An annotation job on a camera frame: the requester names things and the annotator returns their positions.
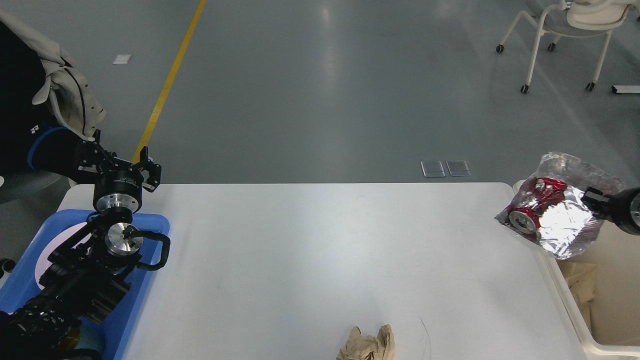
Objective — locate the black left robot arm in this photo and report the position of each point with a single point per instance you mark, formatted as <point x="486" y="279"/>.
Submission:
<point x="87" y="276"/>

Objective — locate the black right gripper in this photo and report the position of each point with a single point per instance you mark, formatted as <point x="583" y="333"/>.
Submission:
<point x="622" y="209"/>

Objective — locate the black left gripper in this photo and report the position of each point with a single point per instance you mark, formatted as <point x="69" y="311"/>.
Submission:
<point x="115" y="187"/>

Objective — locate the aluminium foil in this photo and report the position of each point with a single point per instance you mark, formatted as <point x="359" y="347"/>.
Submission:
<point x="569" y="228"/>

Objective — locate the beige plastic bin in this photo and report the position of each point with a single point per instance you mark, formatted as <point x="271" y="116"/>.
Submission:
<point x="615" y="308"/>

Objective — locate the white chair on castors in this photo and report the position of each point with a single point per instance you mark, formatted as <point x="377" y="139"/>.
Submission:
<point x="580" y="19"/>

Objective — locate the brown paper bag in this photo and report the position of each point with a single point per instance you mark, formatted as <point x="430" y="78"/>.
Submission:
<point x="581" y="278"/>
<point x="585" y="310"/>

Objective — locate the brown paper ball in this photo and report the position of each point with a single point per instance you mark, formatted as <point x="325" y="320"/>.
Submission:
<point x="367" y="347"/>

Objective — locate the white bar on floor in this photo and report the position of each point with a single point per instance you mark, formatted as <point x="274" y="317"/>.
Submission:
<point x="625" y="89"/>

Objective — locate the right clear floor plate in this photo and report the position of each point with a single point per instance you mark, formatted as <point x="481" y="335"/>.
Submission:
<point x="458" y="168"/>

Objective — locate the crushed red soda can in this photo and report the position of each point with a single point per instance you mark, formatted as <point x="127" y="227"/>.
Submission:
<point x="534" y="197"/>

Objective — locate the white floor label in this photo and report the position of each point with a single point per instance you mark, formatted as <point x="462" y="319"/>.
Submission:
<point x="122" y="59"/>

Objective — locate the blue plastic tray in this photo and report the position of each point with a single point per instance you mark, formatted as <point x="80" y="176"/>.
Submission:
<point x="119" y="325"/>

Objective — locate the person in black clothes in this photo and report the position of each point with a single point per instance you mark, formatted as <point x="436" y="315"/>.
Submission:
<point x="32" y="140"/>

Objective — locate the clear floor plate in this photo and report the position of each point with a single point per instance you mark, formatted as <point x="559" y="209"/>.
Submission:
<point x="433" y="169"/>
<point x="458" y="168"/>

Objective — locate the left clear floor plate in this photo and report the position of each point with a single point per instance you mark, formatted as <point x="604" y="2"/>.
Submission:
<point x="433" y="169"/>

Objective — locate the dark teal mug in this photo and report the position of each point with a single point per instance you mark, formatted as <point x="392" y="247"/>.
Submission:
<point x="84" y="342"/>

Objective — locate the pink plate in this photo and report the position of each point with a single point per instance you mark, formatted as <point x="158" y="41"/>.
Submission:
<point x="43" y="262"/>

